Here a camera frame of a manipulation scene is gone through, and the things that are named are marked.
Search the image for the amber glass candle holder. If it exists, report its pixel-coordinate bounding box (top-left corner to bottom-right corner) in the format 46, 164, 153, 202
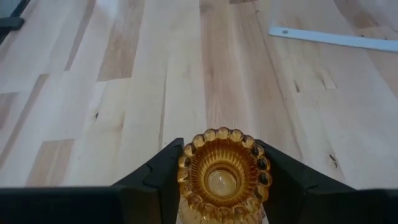
177, 126, 273, 224

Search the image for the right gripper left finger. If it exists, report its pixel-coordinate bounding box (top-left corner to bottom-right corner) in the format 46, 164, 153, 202
0, 138, 185, 224

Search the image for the white perforated metal riser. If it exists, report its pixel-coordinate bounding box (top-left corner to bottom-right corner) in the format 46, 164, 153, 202
269, 26, 398, 53

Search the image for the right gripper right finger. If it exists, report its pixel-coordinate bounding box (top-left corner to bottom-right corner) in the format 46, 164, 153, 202
254, 139, 398, 224

